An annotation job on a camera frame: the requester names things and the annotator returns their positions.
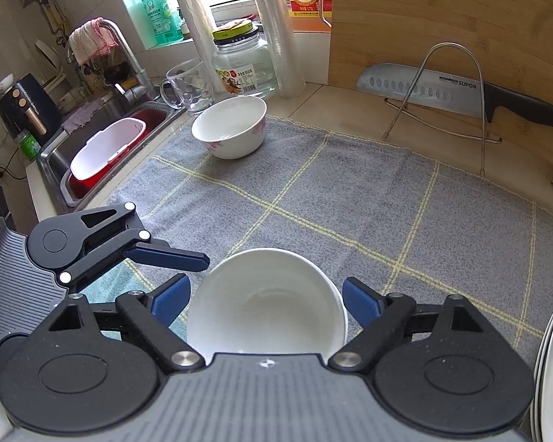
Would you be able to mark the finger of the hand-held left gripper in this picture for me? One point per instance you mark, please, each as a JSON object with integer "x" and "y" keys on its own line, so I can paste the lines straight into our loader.
{"x": 166, "y": 256}

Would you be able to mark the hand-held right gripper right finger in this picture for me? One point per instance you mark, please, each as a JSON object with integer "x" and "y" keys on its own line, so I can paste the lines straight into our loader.
{"x": 361, "y": 301}

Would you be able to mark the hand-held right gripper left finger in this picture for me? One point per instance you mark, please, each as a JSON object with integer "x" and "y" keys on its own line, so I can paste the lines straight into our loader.
{"x": 170, "y": 301}

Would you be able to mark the white bowl with pink flowers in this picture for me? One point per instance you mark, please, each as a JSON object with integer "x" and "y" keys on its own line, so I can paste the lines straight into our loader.
{"x": 262, "y": 304}
{"x": 342, "y": 313}
{"x": 228, "y": 122}

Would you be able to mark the white fruit-print plate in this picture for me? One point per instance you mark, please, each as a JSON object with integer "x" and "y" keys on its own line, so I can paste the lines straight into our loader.
{"x": 539, "y": 391}
{"x": 535, "y": 391}

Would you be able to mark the grey and teal checked towel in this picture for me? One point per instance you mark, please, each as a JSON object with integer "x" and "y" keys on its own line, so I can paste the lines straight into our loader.
{"x": 350, "y": 193}

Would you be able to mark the white plastic basin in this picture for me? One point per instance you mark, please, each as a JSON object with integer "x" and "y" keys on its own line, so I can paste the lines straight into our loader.
{"x": 103, "y": 152}

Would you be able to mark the stainless steel sink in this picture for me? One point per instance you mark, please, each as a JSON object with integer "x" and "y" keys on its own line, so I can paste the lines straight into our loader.
{"x": 57, "y": 156}

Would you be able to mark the red plastic basin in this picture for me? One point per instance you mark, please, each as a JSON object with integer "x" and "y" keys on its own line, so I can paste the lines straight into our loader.
{"x": 154, "y": 119}

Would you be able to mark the purple cloth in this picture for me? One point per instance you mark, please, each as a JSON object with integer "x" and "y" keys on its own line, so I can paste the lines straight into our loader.
{"x": 80, "y": 117}

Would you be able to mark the clear glass mug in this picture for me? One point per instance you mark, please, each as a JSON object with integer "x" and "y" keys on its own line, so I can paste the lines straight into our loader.
{"x": 189, "y": 87}

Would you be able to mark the black air fryer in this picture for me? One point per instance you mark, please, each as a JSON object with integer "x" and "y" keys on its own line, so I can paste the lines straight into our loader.
{"x": 25, "y": 106}

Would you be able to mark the metal faucet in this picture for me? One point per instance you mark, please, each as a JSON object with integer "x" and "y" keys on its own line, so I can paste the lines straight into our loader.
{"x": 129, "y": 60}

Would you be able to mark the glass jar with green lid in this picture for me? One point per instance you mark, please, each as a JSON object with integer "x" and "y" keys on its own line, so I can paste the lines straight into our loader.
{"x": 244, "y": 69}

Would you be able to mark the large kitchen knife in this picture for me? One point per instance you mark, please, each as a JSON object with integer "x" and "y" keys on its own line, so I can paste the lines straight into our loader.
{"x": 419, "y": 90}

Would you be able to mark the pink dishcloth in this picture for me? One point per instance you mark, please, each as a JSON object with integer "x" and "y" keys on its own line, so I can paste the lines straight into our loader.
{"x": 90, "y": 41}

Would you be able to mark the roll of plastic bags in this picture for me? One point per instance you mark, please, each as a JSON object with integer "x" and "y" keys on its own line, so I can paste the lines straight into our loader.
{"x": 196, "y": 23}

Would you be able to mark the green dish soap bottle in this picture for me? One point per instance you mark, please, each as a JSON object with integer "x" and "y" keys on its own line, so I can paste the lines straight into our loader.
{"x": 159, "y": 14}

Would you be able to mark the stack of clear plastic cups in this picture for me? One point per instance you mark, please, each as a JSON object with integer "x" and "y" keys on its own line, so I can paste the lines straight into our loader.
{"x": 276, "y": 32}

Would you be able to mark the bamboo cutting board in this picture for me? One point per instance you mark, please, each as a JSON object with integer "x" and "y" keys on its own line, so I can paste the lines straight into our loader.
{"x": 442, "y": 18}

